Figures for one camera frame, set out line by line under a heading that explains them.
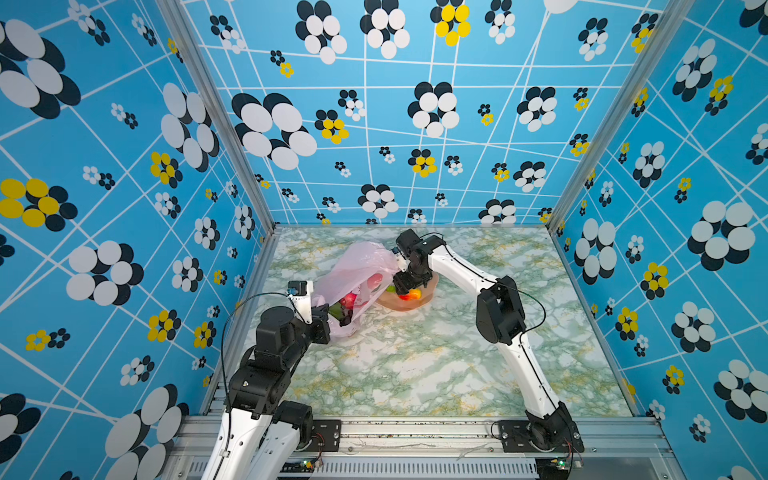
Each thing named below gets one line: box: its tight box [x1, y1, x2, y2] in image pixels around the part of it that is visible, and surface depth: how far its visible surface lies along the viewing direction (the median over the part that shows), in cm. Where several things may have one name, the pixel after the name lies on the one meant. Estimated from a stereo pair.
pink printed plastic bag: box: [312, 241, 401, 337], surface depth 89 cm
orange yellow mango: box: [399, 288, 422, 301], surface depth 97 cm
